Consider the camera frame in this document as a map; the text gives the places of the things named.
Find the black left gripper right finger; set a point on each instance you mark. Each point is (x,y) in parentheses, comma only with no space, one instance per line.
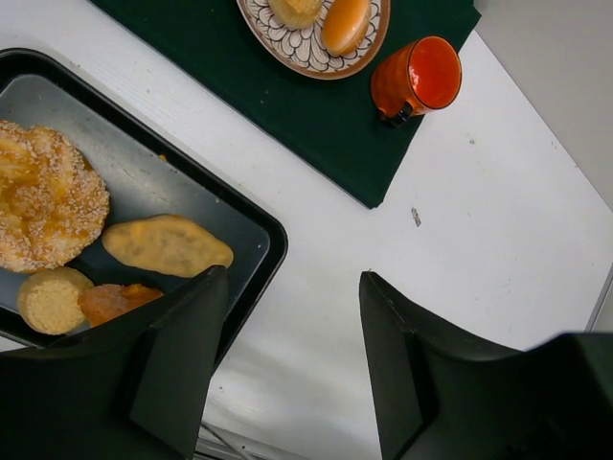
(441,392)

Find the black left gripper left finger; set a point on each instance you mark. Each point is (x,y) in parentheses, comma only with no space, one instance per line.
(131,388)

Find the glazed oval bread roll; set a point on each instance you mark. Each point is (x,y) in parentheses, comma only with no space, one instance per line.
(345,25)

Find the round scone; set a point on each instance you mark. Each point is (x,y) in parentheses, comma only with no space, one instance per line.
(296,14)

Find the oval flat bread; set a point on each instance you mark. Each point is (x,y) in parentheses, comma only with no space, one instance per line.
(166,244)

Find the orange pastry piece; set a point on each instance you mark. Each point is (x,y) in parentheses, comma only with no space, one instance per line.
(103,303)

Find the small round biscuit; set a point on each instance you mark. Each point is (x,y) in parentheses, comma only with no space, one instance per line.
(48,300)

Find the sugared round bun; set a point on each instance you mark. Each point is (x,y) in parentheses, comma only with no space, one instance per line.
(53,203)

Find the black baking tray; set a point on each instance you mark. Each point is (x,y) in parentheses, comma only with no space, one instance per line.
(145,174)

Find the dark green cloth mat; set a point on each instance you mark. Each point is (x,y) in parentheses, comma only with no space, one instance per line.
(331,124)

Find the orange ceramic mug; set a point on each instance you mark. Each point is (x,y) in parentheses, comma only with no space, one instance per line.
(422,77)

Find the floral patterned plate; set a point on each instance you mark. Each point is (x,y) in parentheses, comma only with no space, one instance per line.
(302,50)

